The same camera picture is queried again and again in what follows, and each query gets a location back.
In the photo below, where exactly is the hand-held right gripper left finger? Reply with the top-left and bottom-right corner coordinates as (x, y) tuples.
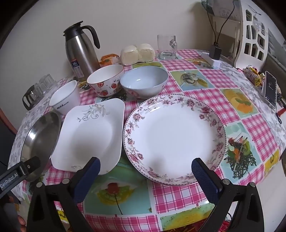
(27, 157), (101, 232)

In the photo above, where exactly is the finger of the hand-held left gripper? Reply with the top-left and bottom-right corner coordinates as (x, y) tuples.
(20, 156), (41, 181)

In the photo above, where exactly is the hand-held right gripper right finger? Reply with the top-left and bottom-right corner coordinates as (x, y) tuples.
(191, 158), (265, 232)

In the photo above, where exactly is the stainless steel pan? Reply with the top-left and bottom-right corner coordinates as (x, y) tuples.
(20, 112), (62, 182)

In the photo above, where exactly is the white square plate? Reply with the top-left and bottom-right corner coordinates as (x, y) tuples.
(50, 98), (125, 175)

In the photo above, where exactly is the round floral rim plate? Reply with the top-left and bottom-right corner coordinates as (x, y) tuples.
(123, 94), (226, 185)

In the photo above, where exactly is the pale blue bowl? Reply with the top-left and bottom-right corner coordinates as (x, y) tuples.
(120, 66), (169, 100)

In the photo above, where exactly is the person's left hand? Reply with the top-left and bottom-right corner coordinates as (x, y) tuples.
(17, 215), (28, 232)

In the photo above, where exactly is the orange chair backrest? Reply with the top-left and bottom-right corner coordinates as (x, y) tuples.
(0, 107), (18, 135)

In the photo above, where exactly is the white square bowl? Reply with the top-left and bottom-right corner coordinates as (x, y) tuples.
(49, 80), (81, 116)

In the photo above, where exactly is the strawberry print bowl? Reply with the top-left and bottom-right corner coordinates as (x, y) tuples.
(87, 64), (125, 97)

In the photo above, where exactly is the pink checked picture tablecloth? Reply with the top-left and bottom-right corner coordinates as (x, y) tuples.
(42, 49), (281, 232)

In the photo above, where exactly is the white smartphone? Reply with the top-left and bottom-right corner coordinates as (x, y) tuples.
(261, 71), (277, 109)

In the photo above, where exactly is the colourful candy roll pack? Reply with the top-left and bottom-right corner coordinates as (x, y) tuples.
(245, 66), (265, 86)

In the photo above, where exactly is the orange snack packet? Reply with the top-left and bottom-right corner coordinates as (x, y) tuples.
(100, 54), (121, 67)

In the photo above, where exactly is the white power strip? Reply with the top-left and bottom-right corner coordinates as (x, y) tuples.
(201, 52), (221, 67)

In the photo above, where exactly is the stainless steel thermos jug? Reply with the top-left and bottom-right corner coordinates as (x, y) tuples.
(63, 21), (101, 82)

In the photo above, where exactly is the black power adapter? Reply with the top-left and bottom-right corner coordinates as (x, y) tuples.
(209, 45), (222, 60)

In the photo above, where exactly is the bag of white steamed buns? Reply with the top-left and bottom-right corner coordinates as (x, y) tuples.
(121, 43), (156, 65)

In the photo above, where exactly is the clear glass mug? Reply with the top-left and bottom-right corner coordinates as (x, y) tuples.
(157, 34), (178, 60)

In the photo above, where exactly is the white wooden shelf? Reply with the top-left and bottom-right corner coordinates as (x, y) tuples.
(211, 16), (243, 59)

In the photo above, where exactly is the white cutout chair back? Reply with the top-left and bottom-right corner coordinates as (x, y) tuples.
(235, 0), (268, 67)

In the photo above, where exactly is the glass teapot with black handle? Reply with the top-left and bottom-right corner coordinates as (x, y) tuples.
(22, 86), (43, 111)

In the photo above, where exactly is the black cable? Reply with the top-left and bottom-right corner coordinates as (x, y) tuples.
(206, 9), (217, 45)
(217, 0), (235, 45)

